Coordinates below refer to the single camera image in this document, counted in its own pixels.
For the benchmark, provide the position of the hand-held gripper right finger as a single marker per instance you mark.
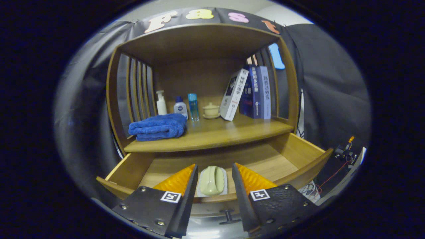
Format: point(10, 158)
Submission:
point(242, 199)

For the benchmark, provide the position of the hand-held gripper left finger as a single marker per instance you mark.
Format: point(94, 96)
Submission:
point(187, 202)

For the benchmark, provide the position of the green scrub brush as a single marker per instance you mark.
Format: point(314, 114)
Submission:
point(212, 181)

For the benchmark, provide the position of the wooden drawer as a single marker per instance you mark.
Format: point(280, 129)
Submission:
point(265, 162)

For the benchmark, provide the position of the wooden countertop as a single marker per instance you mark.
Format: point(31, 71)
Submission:
point(225, 132)

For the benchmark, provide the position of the wooden cabinet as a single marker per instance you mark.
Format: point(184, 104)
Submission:
point(199, 39)

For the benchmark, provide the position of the folded blue towel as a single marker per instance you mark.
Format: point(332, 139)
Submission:
point(157, 127)

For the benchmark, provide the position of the cream lidded teacup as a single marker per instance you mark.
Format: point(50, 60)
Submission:
point(211, 110)

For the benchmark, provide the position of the white bottle with blue cap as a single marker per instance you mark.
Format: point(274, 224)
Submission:
point(180, 108)

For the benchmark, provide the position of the clear blue bottle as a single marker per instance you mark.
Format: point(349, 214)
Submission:
point(193, 106)

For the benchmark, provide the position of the white pump bottle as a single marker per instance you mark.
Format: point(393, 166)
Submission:
point(161, 106)

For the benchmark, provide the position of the white book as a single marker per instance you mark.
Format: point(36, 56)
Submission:
point(233, 96)

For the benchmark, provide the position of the dark blue book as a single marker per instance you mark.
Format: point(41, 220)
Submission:
point(252, 96)

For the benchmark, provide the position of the light blue book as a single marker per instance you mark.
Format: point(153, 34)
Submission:
point(264, 96)

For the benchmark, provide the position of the dark equipment with orange parts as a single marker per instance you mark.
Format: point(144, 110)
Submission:
point(343, 152)

